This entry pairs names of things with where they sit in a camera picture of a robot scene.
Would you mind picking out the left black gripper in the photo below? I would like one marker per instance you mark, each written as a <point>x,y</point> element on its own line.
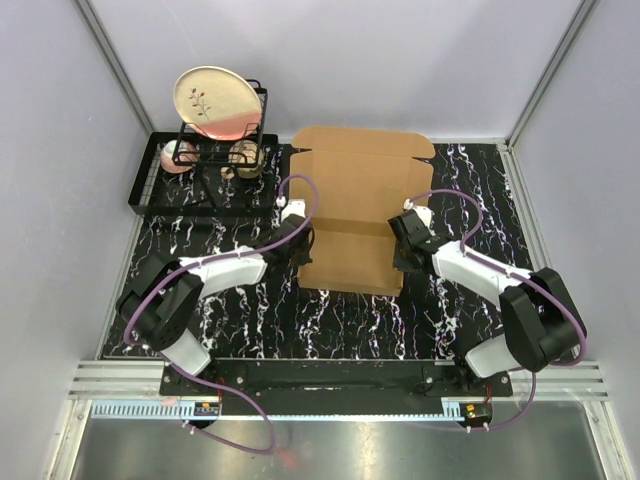
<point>305,259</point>

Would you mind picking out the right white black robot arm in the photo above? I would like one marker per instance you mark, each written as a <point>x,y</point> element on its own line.
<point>539,319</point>

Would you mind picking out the left small control box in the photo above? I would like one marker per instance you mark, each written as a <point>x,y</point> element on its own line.
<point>206,409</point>

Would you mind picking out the black wire dish rack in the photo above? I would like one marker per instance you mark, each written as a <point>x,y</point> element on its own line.
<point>201,192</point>

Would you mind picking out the brown cardboard box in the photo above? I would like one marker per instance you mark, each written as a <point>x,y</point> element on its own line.
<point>357,179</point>

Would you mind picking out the beige ceramic cup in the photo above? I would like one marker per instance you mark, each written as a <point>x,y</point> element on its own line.
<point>246,160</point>

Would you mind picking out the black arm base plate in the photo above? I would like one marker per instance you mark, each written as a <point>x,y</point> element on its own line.
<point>429,377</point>

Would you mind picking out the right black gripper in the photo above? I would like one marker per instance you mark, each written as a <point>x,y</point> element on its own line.
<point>399,264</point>

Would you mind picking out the pink white ceramic cup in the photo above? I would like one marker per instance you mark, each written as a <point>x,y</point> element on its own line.
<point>178,157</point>

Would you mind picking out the slotted aluminium rail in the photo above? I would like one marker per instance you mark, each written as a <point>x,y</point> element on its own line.
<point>182,410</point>

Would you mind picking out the small control box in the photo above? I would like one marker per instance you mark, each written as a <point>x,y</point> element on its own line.
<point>478,412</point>
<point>206,409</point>

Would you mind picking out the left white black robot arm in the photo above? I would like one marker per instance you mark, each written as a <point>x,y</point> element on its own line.
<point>163,296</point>

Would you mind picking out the right small control box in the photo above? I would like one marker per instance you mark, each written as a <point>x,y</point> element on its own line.
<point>478,412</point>

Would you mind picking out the cream pink floral plate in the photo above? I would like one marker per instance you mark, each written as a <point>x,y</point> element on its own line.
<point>217,103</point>

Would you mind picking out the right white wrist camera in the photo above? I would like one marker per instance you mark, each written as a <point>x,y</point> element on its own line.
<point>423,212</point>

